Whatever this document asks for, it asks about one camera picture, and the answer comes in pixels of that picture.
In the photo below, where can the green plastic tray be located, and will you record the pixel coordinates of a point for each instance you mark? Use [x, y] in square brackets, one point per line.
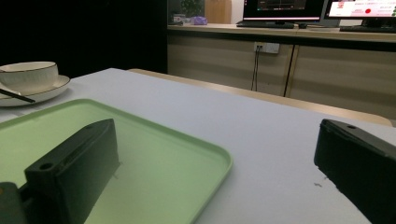
[162, 168]

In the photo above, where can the black keyboard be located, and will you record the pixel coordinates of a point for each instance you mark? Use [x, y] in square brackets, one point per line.
[367, 29]

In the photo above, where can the purple box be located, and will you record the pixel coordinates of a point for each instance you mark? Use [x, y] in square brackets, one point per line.
[199, 20]

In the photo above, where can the computer monitor dark screen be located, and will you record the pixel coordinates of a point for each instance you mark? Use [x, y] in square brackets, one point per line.
[281, 11]

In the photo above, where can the long wooden counter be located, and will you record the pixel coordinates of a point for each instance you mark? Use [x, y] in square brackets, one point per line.
[327, 71]

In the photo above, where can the white ceramic bowl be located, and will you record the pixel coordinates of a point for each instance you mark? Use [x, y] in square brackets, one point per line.
[29, 76]

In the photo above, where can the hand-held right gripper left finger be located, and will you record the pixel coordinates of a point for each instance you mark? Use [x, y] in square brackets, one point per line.
[74, 168]

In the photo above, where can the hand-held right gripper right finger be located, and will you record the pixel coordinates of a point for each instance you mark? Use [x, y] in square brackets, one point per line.
[361, 161]

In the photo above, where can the white ceramic plate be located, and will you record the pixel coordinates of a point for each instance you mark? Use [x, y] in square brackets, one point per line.
[43, 91]

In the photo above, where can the black chopstick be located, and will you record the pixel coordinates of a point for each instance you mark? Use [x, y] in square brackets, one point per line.
[17, 96]

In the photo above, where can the wooden door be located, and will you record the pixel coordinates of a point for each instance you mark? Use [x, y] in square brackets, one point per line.
[218, 11]

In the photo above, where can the white wall socket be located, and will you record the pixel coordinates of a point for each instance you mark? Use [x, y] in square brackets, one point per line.
[267, 47]

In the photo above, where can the computer monitor white screen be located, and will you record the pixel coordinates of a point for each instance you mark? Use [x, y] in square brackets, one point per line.
[362, 11]

